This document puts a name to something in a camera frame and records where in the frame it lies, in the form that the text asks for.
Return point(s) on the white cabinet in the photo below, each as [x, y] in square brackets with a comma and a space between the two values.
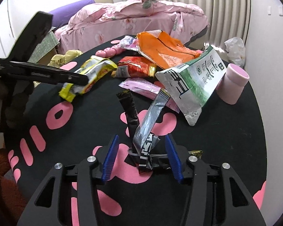
[3, 28]

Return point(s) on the white plastic bag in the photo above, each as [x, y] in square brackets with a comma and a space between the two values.
[235, 49]

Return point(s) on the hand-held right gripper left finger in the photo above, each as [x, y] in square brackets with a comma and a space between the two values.
[110, 160]

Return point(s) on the pink foil wrapper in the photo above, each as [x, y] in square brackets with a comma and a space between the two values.
[141, 87]

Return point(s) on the pink floral bed sheet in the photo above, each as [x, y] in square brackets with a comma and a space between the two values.
[85, 37]

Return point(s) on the black pink printed tablecloth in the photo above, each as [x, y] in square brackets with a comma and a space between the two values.
[226, 134]

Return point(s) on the white wall socket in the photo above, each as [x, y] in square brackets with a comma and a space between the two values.
[269, 9]
[281, 10]

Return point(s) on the person's left hand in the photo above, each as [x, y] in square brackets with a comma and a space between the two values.
[16, 103]

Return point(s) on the pink white printed wrapper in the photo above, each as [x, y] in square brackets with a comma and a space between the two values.
[129, 42]

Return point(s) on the yellow snack wrapper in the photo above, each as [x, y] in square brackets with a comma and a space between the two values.
[96, 68]

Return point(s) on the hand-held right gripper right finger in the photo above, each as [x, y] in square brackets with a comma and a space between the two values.
[173, 160]

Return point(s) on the pink floral duvet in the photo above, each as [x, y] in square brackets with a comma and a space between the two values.
[132, 14]

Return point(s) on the trash bin with yellow bag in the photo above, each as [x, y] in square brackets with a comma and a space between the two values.
[68, 55]

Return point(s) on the purple pillow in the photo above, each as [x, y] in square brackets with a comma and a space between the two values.
[70, 11]

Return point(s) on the white pleated curtain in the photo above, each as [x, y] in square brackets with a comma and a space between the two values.
[214, 4]

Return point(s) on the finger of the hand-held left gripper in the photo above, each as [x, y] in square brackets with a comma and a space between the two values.
[61, 76]

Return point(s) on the pink cup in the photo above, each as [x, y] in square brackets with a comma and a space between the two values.
[231, 84]

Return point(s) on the pink twisted toy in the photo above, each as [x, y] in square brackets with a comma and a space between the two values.
[108, 51]

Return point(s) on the orange plastic bag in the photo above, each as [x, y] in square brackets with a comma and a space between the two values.
[165, 49]

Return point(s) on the red snack wrapper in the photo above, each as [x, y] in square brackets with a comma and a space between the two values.
[136, 67]

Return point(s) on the green checked cloth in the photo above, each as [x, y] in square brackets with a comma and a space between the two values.
[47, 44]

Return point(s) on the small yellow black wrapper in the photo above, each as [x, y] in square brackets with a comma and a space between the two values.
[195, 152]

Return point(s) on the black stick wrapper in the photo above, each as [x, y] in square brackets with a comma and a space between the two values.
[129, 113]

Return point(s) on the white green carton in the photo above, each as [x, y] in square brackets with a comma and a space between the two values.
[193, 82]

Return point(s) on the wooden nightstand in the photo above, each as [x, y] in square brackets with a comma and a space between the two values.
[48, 56]

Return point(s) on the silver black wrapper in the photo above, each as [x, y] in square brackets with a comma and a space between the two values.
[146, 127]

